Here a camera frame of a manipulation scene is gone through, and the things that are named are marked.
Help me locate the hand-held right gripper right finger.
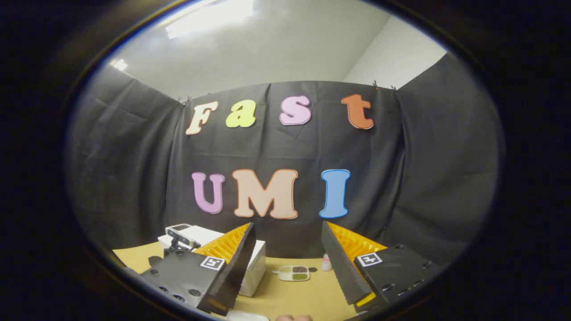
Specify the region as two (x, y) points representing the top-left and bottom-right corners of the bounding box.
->
(321, 220), (442, 313)

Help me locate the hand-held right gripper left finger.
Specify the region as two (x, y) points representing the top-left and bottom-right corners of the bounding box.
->
(140, 222), (258, 316)

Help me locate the white microwave oven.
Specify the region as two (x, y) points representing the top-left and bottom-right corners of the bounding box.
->
(158, 225), (267, 297)

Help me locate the white divided sauce dish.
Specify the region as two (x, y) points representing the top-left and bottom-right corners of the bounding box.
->
(273, 266), (311, 282)

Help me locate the black backdrop cloth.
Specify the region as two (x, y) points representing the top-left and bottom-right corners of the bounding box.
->
(65, 53), (505, 268)

